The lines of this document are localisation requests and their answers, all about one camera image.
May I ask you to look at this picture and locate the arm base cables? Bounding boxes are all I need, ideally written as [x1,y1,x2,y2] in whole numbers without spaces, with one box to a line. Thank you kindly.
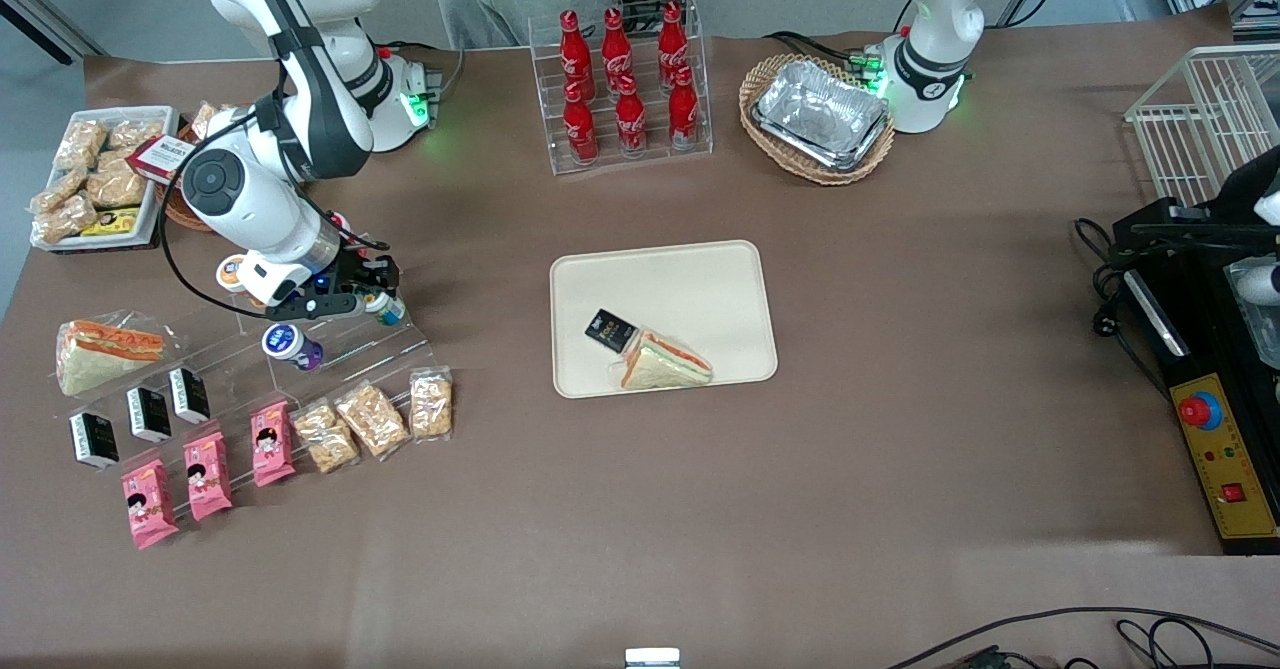
[378,40,468,102]
[764,30,883,76]

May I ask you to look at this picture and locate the black power cable with plug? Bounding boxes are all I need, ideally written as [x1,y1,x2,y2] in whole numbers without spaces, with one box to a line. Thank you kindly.
[1073,217,1171,400]

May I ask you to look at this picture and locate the pink snack pack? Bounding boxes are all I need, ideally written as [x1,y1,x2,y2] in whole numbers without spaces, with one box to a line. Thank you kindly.
[249,400,297,489]
[182,430,234,523]
[121,459,181,551]

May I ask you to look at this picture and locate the wrapped triangle sandwich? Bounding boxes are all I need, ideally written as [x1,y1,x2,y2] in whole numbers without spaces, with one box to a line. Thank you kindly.
[612,328,714,392]
[55,319,167,397]

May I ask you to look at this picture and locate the cream plastic tray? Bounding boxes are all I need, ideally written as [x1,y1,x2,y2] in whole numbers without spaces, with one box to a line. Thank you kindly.
[549,240,779,400]

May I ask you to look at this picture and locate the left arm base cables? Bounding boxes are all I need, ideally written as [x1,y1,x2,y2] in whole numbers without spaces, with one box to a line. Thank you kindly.
[764,30,883,76]

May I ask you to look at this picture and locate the round wicker basket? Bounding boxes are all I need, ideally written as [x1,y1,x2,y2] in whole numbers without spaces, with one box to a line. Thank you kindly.
[155,119,217,236]
[739,53,897,186]

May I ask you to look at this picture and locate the small yellow box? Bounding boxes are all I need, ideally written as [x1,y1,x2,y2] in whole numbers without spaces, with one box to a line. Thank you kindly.
[80,207,142,238]

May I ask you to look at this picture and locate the black floor cable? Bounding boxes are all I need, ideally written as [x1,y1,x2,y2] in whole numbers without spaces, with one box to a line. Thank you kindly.
[885,606,1280,669]
[1115,617,1217,669]

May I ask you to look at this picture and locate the stacked foil containers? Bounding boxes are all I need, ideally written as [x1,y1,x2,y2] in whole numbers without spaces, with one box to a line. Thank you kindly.
[751,58,892,173]

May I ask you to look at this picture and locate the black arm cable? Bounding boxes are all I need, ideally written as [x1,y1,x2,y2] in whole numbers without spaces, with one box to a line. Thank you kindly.
[159,99,392,323]

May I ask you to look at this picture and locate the white rectangular snack tray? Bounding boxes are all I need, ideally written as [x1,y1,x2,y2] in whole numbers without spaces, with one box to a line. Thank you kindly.
[29,106,182,253]

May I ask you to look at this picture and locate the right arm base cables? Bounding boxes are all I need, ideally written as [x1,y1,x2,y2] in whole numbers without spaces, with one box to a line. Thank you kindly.
[378,40,468,102]

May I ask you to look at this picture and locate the purple gum bottle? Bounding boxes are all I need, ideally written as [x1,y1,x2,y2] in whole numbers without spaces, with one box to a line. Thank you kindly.
[261,323,324,373]

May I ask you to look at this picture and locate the clear pack of biscuits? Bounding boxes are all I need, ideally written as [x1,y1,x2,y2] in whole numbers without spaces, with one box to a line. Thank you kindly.
[189,100,237,141]

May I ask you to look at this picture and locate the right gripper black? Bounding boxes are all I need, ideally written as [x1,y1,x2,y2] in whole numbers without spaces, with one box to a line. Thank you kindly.
[322,251,405,316]

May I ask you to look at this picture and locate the small black box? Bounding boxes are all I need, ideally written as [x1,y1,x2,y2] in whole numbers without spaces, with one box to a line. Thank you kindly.
[167,367,212,425]
[68,411,120,471]
[125,387,173,444]
[584,308,640,354]

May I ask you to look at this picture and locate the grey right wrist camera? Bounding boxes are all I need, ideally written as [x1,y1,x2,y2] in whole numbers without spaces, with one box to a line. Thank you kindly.
[267,292,367,323]

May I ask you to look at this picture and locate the white wire rack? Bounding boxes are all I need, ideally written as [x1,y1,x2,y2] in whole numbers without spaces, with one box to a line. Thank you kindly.
[1124,43,1280,212]

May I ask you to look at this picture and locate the red cookie box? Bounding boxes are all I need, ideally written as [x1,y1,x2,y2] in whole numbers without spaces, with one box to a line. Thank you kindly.
[127,135,197,186]

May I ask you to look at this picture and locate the red cola bottle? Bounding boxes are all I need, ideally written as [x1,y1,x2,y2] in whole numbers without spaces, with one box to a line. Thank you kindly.
[667,66,701,150]
[601,7,635,85]
[614,74,648,158]
[657,2,691,75]
[558,10,594,90]
[562,82,599,165]

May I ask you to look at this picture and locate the dark metal frame bar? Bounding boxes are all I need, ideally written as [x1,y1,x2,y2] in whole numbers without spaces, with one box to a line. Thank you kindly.
[0,0,107,66]

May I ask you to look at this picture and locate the clear acrylic bottle rack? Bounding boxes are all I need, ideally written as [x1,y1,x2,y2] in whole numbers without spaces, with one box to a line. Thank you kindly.
[527,0,714,177]

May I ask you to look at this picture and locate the clear pack of brittle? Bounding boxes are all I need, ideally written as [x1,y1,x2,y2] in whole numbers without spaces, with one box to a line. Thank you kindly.
[291,399,361,476]
[333,380,412,462]
[409,366,455,442]

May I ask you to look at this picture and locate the black sealing machine yellow panel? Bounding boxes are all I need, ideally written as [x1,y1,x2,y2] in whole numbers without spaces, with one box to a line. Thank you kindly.
[1113,144,1280,556]

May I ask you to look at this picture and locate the clear acrylic stepped stand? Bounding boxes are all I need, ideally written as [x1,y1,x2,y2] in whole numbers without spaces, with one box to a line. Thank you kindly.
[50,234,442,450]

